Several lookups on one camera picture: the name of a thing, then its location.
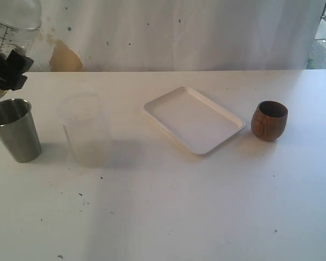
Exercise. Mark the clear plastic shaker body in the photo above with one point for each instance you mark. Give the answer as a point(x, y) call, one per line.
point(15, 39)

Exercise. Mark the clear dome shaker lid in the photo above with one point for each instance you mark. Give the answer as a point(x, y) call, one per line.
point(26, 15)

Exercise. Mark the stainless steel cup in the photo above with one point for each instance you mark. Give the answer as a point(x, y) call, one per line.
point(17, 130)

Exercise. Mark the translucent plastic measuring cup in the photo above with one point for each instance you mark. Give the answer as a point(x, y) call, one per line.
point(85, 123)

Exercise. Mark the brown wooden cup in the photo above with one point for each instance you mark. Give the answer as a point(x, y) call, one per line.
point(269, 120)

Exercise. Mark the white rectangular tray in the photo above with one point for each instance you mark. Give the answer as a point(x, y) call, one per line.
point(194, 120)

